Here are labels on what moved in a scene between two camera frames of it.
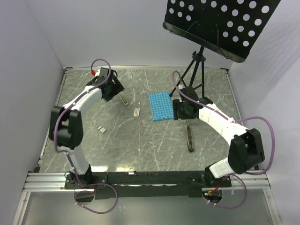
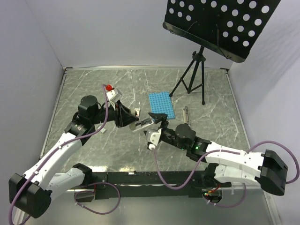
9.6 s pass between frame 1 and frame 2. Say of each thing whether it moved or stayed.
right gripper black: moved
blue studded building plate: stayed
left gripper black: moved
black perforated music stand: stayed
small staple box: stayed
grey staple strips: stayed
